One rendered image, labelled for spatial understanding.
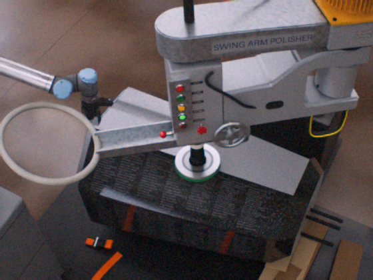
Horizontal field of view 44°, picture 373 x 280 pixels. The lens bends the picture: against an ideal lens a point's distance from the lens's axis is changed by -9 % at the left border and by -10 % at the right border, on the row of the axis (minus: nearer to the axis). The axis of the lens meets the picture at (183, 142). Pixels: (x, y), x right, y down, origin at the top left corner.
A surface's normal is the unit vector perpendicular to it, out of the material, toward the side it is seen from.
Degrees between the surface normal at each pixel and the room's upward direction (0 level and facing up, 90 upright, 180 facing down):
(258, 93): 90
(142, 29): 0
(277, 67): 40
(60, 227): 0
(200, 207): 45
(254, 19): 0
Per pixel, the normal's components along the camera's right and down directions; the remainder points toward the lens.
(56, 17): -0.06, -0.66
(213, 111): 0.17, 0.74
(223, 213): -0.35, 0.03
